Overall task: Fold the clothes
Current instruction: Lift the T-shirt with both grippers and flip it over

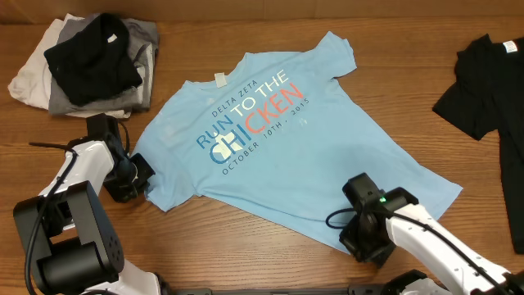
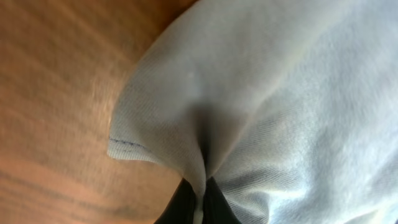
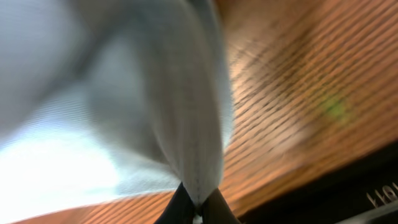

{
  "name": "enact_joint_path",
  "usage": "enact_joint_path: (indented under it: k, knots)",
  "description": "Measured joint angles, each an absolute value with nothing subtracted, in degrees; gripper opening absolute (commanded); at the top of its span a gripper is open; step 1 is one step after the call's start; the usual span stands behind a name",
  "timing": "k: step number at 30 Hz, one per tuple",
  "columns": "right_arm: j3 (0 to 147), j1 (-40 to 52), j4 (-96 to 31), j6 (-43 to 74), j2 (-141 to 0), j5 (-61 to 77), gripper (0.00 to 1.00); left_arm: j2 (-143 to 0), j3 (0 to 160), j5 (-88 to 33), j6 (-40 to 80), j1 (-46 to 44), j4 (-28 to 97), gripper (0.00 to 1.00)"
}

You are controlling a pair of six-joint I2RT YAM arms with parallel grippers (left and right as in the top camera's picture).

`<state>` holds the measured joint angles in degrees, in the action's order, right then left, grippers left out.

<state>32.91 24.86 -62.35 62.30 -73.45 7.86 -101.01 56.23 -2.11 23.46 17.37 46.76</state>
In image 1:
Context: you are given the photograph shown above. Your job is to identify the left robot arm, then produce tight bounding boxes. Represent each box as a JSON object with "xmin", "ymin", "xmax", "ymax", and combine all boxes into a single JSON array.
[{"xmin": 13, "ymin": 141, "xmax": 173, "ymax": 295}]

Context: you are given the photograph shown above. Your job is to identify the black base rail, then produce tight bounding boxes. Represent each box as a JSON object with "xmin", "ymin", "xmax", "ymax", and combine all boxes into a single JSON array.
[{"xmin": 173, "ymin": 284, "xmax": 397, "ymax": 295}]

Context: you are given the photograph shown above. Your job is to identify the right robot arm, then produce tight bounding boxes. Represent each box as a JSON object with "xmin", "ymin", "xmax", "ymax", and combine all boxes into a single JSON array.
[{"xmin": 340, "ymin": 203, "xmax": 523, "ymax": 294}]

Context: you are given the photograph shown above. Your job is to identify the folded black garment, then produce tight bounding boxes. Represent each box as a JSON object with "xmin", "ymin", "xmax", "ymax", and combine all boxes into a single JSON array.
[{"xmin": 44, "ymin": 13, "xmax": 142, "ymax": 107}]

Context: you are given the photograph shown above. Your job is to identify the black t-shirt on right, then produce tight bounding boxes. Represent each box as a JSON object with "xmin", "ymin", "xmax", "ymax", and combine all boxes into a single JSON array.
[{"xmin": 432, "ymin": 34, "xmax": 523, "ymax": 254}]

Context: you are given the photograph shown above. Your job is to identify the light blue t-shirt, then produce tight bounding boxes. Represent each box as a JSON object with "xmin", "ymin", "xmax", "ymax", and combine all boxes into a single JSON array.
[{"xmin": 135, "ymin": 33, "xmax": 462, "ymax": 249}]

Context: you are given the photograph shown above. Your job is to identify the folded grey garment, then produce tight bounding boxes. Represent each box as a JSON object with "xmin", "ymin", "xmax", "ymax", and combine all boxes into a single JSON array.
[{"xmin": 48, "ymin": 18, "xmax": 159, "ymax": 118}]

